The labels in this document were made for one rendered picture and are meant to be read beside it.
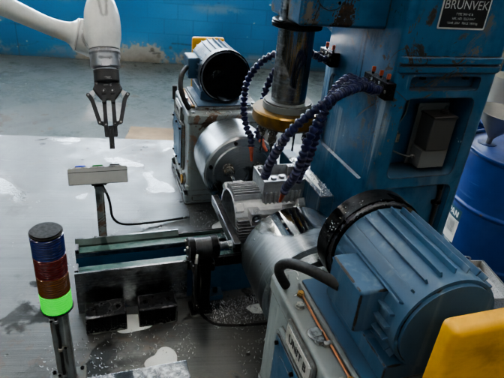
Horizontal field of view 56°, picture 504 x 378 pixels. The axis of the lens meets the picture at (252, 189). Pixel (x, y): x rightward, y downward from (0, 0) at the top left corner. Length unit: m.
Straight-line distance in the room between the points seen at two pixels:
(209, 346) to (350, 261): 0.63
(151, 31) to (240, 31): 1.21
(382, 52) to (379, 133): 0.19
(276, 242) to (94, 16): 0.86
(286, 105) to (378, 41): 0.26
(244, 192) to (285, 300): 0.49
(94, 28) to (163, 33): 5.40
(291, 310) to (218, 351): 0.44
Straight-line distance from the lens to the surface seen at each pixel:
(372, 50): 1.24
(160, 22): 6.87
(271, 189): 1.29
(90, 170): 1.48
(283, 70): 1.19
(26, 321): 1.40
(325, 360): 0.79
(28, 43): 7.25
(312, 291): 0.88
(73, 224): 1.73
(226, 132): 1.53
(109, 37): 1.50
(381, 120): 1.20
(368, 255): 0.74
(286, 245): 1.03
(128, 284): 1.33
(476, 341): 0.64
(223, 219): 1.31
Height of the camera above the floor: 1.73
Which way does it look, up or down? 29 degrees down
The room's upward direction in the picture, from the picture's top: 5 degrees clockwise
